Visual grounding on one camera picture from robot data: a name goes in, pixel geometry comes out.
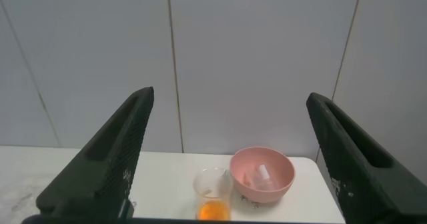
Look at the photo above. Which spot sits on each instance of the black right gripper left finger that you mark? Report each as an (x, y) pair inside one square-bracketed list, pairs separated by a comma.
[(100, 164)]

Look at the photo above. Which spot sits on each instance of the clear plastic beaker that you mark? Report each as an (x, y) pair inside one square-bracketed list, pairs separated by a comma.
[(213, 207)]

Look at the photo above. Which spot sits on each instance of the pink bowl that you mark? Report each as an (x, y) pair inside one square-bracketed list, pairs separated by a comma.
[(283, 170)]

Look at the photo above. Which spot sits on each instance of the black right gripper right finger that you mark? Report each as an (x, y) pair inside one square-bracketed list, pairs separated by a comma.
[(363, 174)]

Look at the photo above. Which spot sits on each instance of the yellow pigment test tube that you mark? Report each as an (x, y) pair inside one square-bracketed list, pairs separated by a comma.
[(265, 175)]

